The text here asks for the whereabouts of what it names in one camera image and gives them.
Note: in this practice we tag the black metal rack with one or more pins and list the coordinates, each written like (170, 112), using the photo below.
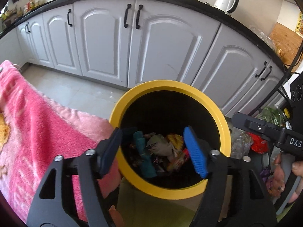
(285, 77)

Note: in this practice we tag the condiment bottles group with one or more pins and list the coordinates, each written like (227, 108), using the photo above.
(8, 17)

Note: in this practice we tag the yellow red snack bag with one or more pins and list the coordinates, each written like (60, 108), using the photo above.
(181, 154)

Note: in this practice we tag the yellow wall poster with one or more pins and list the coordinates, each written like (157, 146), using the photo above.
(299, 26)

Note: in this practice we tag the green sleeve right forearm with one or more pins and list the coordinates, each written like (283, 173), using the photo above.
(284, 212)

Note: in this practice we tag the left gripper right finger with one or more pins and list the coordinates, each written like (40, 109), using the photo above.
(235, 195)

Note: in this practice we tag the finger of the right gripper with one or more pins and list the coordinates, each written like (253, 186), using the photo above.
(265, 130)

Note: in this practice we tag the white electric kettle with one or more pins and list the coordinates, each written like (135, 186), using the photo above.
(227, 6)

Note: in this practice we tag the wooden cutting board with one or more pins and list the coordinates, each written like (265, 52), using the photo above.
(287, 43)

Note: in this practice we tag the pink cartoon fleece blanket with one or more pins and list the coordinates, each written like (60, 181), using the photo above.
(34, 130)

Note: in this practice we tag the clear plastic bag on floor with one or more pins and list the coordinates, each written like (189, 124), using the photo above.
(243, 142)

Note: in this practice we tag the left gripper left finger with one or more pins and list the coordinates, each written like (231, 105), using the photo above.
(54, 203)

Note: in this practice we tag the clear plastic wrapper bundle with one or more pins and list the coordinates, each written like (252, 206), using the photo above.
(158, 145)

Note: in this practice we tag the blue foam net bundle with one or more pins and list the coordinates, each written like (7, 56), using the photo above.
(147, 169)

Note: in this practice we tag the yellow rimmed trash bin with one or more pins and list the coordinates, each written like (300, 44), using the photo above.
(153, 155)

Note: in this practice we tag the right hand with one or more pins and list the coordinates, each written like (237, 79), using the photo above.
(287, 178)

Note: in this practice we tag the white lower cabinets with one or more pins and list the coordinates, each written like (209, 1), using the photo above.
(128, 42)

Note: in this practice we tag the clear bag on counter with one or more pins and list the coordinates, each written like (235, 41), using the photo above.
(263, 37)

